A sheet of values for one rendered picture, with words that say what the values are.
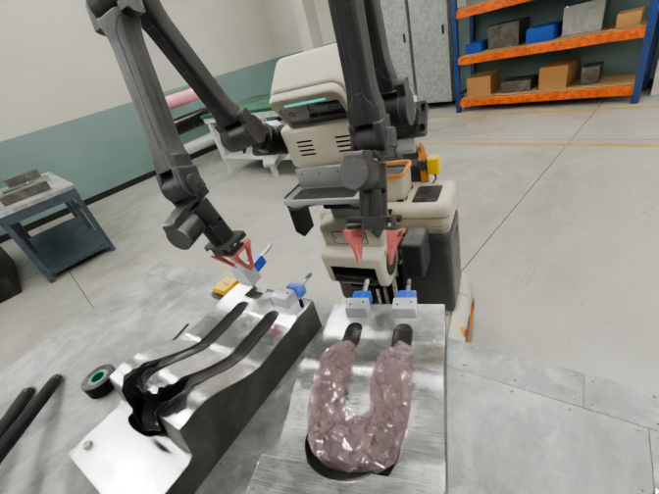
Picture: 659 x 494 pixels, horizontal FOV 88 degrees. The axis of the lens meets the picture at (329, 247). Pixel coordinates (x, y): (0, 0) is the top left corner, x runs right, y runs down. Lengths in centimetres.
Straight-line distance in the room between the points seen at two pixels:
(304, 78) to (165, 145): 36
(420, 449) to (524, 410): 21
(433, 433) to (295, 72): 82
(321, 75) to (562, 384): 80
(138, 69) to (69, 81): 644
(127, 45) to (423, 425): 86
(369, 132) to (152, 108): 44
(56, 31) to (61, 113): 117
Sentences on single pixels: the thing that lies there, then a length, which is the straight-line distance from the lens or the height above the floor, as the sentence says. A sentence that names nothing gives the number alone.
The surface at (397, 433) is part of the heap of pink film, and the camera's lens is 59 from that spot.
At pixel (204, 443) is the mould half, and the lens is 73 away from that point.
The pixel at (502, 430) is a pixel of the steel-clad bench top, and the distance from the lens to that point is 69.
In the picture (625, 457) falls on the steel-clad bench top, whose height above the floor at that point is 80.
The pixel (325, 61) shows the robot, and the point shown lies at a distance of 92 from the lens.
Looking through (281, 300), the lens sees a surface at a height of 91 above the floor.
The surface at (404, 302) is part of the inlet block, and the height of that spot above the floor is 88.
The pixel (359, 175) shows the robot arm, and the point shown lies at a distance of 61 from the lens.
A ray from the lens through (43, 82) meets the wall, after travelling 722.
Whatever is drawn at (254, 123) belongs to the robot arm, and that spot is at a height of 126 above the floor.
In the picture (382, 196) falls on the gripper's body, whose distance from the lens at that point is 68.
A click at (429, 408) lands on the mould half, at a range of 61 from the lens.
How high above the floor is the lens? 140
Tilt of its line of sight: 31 degrees down
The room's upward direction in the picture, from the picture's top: 16 degrees counter-clockwise
